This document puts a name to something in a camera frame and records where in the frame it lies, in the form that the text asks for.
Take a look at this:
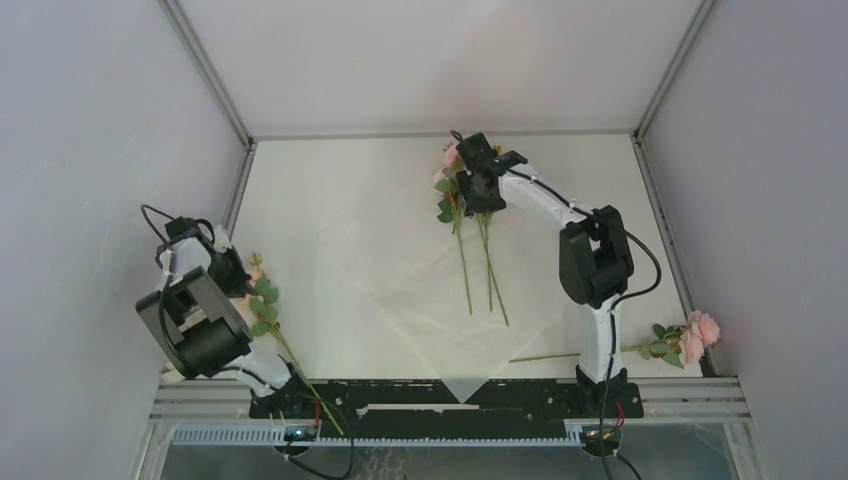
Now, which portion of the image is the right circuit board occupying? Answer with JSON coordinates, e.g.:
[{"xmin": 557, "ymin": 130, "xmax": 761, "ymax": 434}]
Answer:
[{"xmin": 580, "ymin": 425, "xmax": 623, "ymax": 445}]

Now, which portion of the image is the left circuit board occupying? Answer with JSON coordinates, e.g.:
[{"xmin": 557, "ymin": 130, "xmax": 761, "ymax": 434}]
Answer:
[{"xmin": 283, "ymin": 427, "xmax": 319, "ymax": 444}]

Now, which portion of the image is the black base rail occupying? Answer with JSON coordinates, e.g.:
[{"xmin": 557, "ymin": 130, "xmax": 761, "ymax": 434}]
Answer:
[{"xmin": 249, "ymin": 379, "xmax": 645, "ymax": 442}]

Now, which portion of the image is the pink flower one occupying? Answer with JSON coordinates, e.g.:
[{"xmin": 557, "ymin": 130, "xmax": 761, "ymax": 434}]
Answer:
[{"xmin": 475, "ymin": 213, "xmax": 510, "ymax": 327}]

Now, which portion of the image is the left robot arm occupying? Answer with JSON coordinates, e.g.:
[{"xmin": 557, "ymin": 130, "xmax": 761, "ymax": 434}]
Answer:
[{"xmin": 135, "ymin": 216, "xmax": 313, "ymax": 417}]

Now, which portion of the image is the circuit board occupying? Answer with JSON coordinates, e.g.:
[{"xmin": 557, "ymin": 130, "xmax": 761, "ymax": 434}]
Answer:
[
  {"xmin": 283, "ymin": 427, "xmax": 319, "ymax": 444},
  {"xmin": 580, "ymin": 425, "xmax": 623, "ymax": 445}
]

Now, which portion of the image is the white slotted cable duct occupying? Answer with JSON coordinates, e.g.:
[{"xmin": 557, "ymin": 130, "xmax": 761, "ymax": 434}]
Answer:
[{"xmin": 170, "ymin": 425, "xmax": 584, "ymax": 447}]

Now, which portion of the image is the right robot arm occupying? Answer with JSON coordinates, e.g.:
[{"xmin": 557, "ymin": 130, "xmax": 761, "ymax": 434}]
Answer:
[{"xmin": 451, "ymin": 131, "xmax": 662, "ymax": 416}]

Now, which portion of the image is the cream ribbon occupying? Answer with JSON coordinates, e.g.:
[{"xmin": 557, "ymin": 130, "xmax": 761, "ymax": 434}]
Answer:
[{"xmin": 160, "ymin": 361, "xmax": 185, "ymax": 385}]

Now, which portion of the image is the white wrapping paper sheet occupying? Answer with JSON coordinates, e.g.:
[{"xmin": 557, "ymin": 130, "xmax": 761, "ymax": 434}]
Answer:
[{"xmin": 236, "ymin": 137, "xmax": 583, "ymax": 396}]

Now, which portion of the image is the pink flower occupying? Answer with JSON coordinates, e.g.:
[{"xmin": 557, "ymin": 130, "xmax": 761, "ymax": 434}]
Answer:
[
  {"xmin": 433, "ymin": 143, "xmax": 473, "ymax": 315},
  {"xmin": 247, "ymin": 252, "xmax": 346, "ymax": 434},
  {"xmin": 508, "ymin": 310, "xmax": 722, "ymax": 369}
]

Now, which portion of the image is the pink flower two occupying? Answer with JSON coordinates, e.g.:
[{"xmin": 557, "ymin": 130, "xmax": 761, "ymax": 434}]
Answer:
[{"xmin": 476, "ymin": 214, "xmax": 496, "ymax": 312}]

